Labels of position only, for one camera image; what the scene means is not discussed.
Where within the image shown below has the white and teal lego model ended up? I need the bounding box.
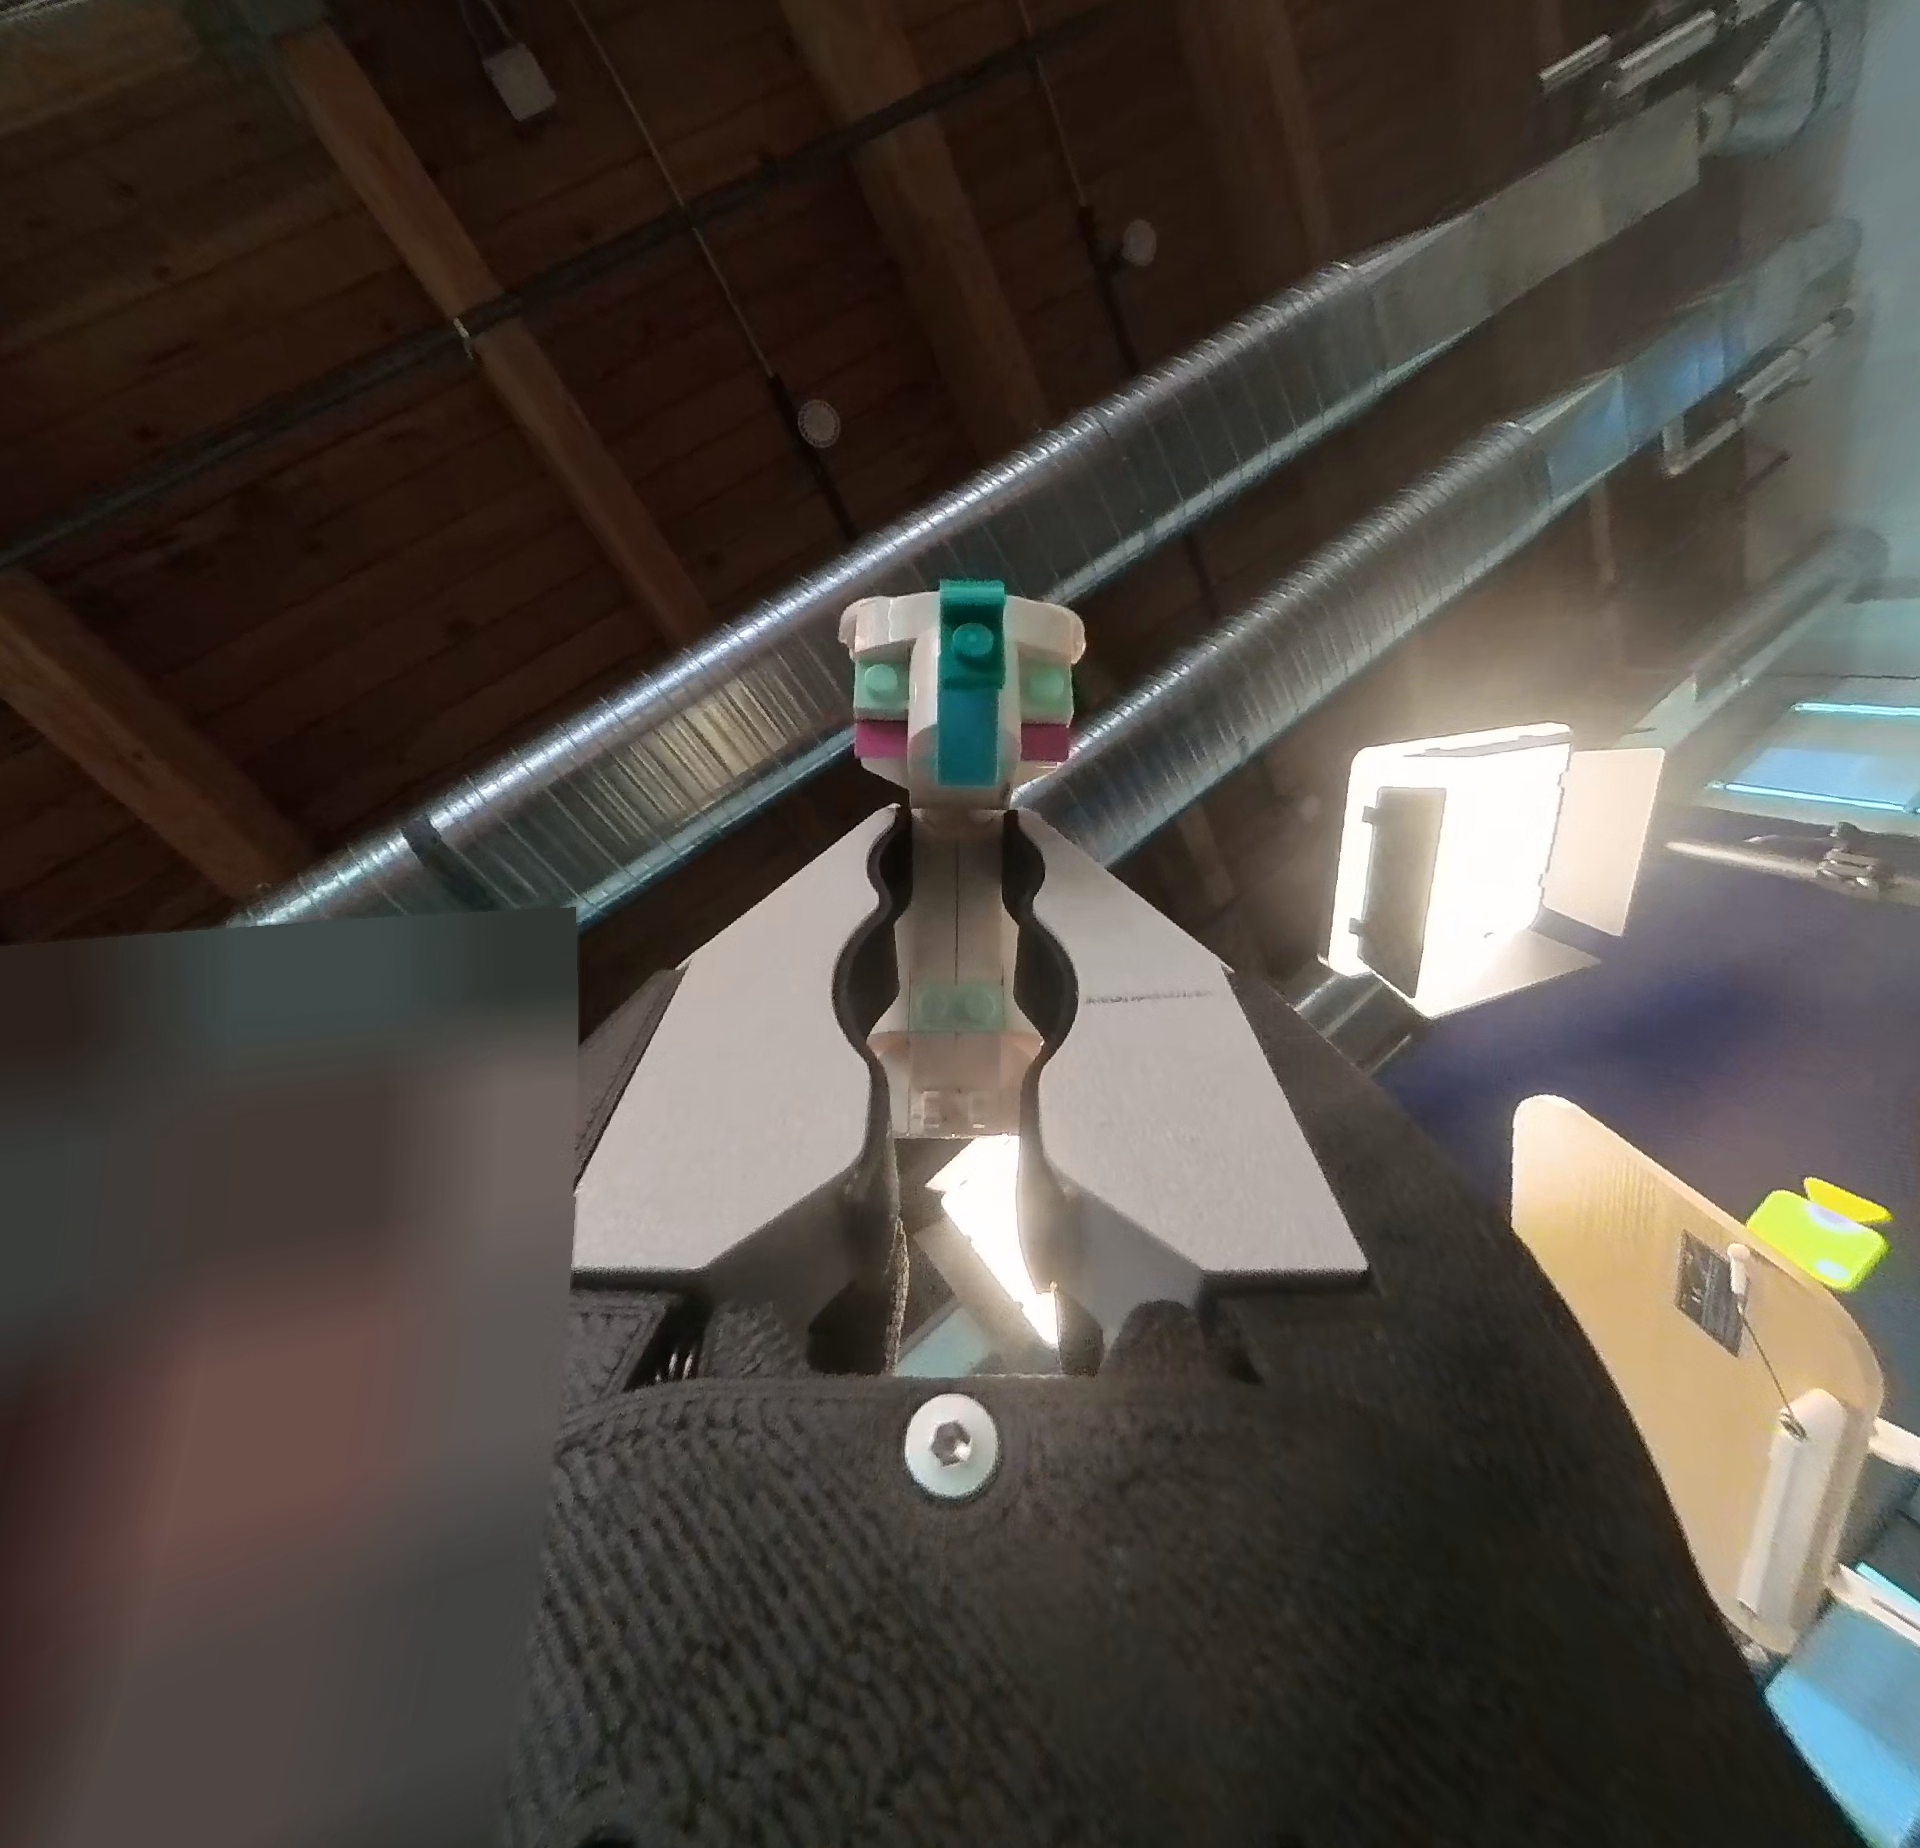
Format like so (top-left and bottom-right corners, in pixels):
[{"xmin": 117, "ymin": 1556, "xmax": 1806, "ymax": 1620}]
[{"xmin": 841, "ymin": 582, "xmax": 1084, "ymax": 1144}]

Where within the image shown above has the neon yellow tag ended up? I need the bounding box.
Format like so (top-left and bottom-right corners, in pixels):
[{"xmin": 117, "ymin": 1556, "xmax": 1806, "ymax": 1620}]
[{"xmin": 1747, "ymin": 1174, "xmax": 1895, "ymax": 1294}]

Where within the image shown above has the white plastic bracket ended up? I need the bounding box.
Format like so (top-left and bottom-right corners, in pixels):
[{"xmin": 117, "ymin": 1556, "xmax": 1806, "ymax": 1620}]
[{"xmin": 1739, "ymin": 1389, "xmax": 1880, "ymax": 1618}]

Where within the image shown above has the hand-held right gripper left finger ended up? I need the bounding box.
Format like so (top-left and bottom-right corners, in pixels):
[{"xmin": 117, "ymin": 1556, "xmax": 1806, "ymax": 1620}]
[{"xmin": 577, "ymin": 814, "xmax": 904, "ymax": 1371}]

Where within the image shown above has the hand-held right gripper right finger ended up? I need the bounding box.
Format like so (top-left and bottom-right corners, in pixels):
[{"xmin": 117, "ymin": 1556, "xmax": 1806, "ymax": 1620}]
[{"xmin": 1012, "ymin": 814, "xmax": 1369, "ymax": 1376}]

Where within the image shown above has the pale plywood panel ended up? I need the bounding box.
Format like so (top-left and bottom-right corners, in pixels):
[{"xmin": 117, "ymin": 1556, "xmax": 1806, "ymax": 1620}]
[{"xmin": 1513, "ymin": 1095, "xmax": 1890, "ymax": 1676}]

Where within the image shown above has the large ribbed metal duct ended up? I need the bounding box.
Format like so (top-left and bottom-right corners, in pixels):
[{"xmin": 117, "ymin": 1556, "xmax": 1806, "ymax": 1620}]
[{"xmin": 225, "ymin": 138, "xmax": 1712, "ymax": 934}]

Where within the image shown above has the bright studio light panel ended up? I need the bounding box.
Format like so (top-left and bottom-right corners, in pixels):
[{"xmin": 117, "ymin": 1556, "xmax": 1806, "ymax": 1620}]
[{"xmin": 1323, "ymin": 724, "xmax": 1667, "ymax": 1017}]

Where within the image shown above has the grey metal pipe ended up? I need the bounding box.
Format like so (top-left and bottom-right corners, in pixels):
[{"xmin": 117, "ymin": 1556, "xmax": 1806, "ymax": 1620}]
[{"xmin": 1635, "ymin": 528, "xmax": 1892, "ymax": 715}]

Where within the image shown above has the slim ribbed metal duct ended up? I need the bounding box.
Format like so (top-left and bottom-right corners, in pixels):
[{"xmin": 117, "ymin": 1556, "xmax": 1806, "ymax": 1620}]
[{"xmin": 1035, "ymin": 221, "xmax": 1864, "ymax": 861}]

